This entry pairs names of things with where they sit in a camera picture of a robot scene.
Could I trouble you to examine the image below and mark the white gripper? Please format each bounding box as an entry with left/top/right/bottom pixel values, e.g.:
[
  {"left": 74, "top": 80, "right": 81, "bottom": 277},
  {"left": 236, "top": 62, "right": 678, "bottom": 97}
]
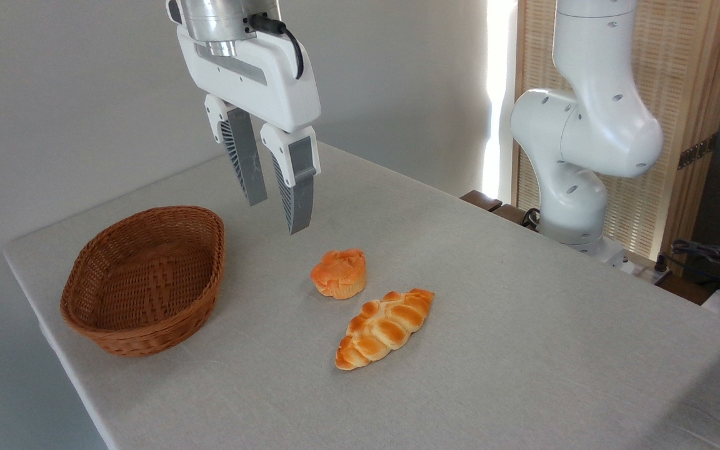
[{"left": 176, "top": 24, "right": 323, "bottom": 236}]

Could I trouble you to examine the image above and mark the orange muffin bread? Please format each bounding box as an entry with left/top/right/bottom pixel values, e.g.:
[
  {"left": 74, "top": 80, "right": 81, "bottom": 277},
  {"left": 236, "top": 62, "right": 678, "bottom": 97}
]
[{"left": 310, "top": 249, "right": 368, "bottom": 300}]

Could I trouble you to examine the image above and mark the brown wicker basket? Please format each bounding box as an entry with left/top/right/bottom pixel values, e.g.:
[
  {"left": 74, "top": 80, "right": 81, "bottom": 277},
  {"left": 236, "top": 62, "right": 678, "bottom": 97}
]
[{"left": 60, "top": 206, "right": 226, "bottom": 358}]

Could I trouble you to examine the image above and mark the braided golden bread loaf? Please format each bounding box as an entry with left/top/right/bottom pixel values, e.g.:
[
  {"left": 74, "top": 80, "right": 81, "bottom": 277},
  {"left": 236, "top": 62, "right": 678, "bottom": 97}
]
[{"left": 335, "top": 288, "right": 435, "bottom": 371}]

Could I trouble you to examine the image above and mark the dark brown wooden block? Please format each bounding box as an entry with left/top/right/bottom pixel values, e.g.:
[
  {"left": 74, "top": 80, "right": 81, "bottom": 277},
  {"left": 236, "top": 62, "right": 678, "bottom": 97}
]
[{"left": 460, "top": 190, "right": 537, "bottom": 229}]

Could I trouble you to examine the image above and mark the grey tablecloth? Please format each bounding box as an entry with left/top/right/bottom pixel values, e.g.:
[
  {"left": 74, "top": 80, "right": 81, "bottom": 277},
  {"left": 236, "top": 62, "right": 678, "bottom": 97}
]
[{"left": 2, "top": 141, "right": 720, "bottom": 450}]

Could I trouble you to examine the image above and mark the wooden slatted screen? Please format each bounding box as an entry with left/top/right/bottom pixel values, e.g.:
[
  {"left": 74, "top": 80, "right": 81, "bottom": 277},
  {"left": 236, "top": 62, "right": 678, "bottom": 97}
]
[{"left": 512, "top": 0, "right": 720, "bottom": 263}]

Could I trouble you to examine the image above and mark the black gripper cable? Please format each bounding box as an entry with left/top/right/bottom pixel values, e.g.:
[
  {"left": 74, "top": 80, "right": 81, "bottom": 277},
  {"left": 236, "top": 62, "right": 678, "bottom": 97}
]
[{"left": 247, "top": 13, "right": 306, "bottom": 81}]

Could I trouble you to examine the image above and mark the black cable bundle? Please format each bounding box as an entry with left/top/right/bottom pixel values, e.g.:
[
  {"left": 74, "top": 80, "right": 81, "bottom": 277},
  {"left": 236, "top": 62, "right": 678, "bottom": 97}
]
[{"left": 655, "top": 231, "right": 720, "bottom": 289}]

